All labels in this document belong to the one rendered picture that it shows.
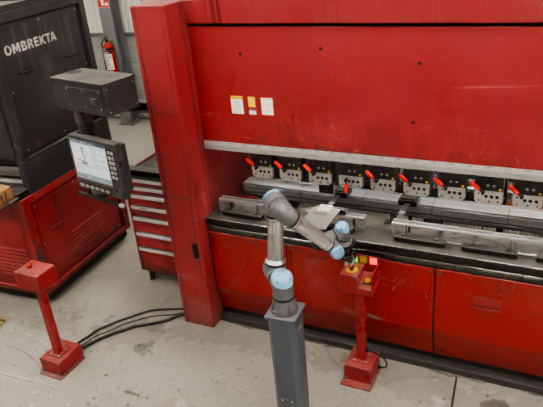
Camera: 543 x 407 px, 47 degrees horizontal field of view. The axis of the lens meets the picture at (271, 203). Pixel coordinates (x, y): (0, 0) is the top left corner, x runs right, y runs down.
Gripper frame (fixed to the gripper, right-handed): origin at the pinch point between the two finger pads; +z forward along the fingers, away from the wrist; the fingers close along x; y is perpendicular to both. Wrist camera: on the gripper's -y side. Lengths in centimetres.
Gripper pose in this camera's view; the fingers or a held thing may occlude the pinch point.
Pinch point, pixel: (351, 262)
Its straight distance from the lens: 370.4
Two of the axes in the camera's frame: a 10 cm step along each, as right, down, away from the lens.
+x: 9.0, 1.2, -4.2
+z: 2.3, 7.0, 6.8
